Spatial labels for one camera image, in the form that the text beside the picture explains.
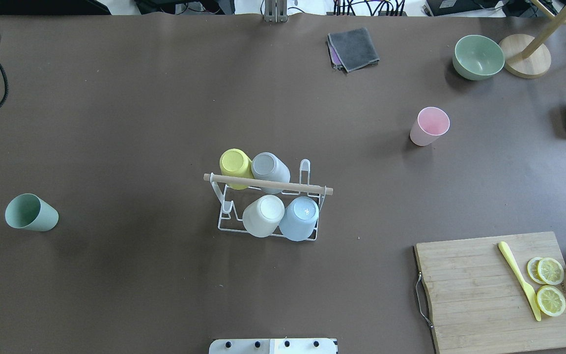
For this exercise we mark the light blue cup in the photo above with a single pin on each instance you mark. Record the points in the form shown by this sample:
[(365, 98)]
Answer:
[(299, 219)]

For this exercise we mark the pink cup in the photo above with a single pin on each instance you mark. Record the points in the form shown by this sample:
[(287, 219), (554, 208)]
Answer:
[(431, 123)]

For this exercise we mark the grey folded cloth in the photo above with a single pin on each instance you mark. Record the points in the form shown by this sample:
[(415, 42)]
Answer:
[(352, 50)]

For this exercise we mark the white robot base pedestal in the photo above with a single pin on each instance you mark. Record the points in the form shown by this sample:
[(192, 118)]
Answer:
[(275, 346)]

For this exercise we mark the yellow plastic knife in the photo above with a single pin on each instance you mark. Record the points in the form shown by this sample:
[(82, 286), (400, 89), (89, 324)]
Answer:
[(528, 290)]

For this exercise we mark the grey cup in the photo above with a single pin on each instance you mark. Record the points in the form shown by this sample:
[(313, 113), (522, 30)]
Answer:
[(267, 166)]

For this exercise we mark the yellow cup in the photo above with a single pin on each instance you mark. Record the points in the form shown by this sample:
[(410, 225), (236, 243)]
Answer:
[(235, 163)]

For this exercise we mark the mint green cup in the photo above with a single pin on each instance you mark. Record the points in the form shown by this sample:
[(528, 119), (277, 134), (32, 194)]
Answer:
[(29, 212)]

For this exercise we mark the white wire cup rack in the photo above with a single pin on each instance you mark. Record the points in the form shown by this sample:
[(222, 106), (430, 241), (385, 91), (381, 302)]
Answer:
[(230, 214)]

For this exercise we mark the green bowl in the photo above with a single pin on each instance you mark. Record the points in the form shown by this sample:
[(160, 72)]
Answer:
[(477, 57)]

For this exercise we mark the white cup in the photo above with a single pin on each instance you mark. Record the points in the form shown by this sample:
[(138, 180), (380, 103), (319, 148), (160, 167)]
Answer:
[(262, 216)]

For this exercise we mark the aluminium frame post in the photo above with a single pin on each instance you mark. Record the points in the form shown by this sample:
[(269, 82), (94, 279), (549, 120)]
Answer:
[(275, 11)]

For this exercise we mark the lemon slice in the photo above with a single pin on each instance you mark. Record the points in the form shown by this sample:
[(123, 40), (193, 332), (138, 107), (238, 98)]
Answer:
[(550, 271), (551, 301)]

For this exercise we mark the wooden cutting board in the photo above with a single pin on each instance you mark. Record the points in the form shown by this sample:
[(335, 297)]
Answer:
[(474, 301)]

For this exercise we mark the wooden stand with round base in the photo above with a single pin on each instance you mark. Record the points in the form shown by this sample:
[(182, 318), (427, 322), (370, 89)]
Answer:
[(526, 56)]

